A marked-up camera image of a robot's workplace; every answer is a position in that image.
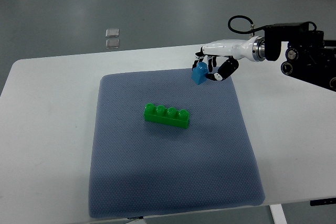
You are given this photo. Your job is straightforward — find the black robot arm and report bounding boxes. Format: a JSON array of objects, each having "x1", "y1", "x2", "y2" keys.
[{"x1": 228, "y1": 15, "x2": 335, "y2": 91}]

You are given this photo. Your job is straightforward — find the green four-stud toy block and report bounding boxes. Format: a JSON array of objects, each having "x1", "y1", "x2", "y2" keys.
[{"x1": 143, "y1": 103, "x2": 190, "y2": 129}]

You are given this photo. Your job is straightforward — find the black table control panel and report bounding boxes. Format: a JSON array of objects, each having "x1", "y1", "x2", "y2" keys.
[{"x1": 310, "y1": 197, "x2": 336, "y2": 206}]

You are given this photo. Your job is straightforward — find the blue-grey textured mat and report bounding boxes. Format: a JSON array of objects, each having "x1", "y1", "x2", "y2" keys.
[{"x1": 89, "y1": 69, "x2": 265, "y2": 218}]

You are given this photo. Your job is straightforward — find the white table leg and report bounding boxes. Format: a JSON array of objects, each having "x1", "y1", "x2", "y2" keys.
[{"x1": 269, "y1": 204, "x2": 287, "y2": 224}]

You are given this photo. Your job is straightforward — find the upper metal floor plate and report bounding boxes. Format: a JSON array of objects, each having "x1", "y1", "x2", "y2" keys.
[{"x1": 106, "y1": 28, "x2": 119, "y2": 38}]

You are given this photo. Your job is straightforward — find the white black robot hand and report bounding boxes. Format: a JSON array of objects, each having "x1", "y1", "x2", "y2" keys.
[{"x1": 192, "y1": 36, "x2": 266, "y2": 81}]

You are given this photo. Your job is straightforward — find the blue toy block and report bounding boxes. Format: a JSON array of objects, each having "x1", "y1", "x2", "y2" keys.
[{"x1": 191, "y1": 62, "x2": 208, "y2": 85}]

